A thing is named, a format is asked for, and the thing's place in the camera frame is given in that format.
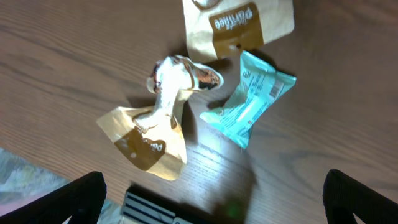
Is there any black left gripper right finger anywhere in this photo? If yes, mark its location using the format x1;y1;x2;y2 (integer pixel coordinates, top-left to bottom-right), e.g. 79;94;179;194
323;169;397;224

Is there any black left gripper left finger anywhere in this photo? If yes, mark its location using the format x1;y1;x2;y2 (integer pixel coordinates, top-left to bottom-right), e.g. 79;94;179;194
1;171;106;224

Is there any teal snack packet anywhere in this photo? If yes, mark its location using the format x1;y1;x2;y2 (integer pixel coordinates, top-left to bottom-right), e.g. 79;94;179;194
200;51;297;149

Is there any lower beige mushroom pouch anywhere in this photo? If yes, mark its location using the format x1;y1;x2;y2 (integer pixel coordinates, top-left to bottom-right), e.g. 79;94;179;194
97;55;224;180

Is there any beige mushroom pouch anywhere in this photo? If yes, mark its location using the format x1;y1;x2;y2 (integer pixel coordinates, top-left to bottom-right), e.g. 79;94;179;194
182;0;295;63
97;55;224;180

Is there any upper beige mushroom pouch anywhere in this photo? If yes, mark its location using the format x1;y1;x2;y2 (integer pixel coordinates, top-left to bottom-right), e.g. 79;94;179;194
182;0;295;63

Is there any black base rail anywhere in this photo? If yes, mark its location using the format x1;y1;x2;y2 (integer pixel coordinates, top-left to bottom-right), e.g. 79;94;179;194
119;183;249;224

